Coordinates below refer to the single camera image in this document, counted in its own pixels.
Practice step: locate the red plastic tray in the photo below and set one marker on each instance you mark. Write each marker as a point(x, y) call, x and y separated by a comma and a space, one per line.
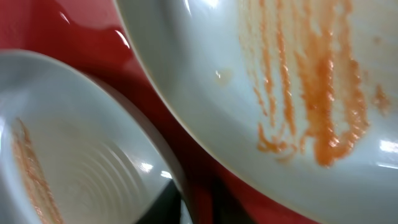
point(87, 35)

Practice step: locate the white plate with sauce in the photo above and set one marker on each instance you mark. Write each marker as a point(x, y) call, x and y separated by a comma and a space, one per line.
point(297, 98)

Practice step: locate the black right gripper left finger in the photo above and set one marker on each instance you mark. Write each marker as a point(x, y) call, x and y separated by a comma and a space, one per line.
point(166, 209)

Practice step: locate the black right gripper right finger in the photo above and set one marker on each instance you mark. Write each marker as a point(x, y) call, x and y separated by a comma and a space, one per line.
point(225, 207)

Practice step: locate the small white plate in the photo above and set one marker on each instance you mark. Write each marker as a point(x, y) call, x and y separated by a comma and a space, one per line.
point(74, 150)

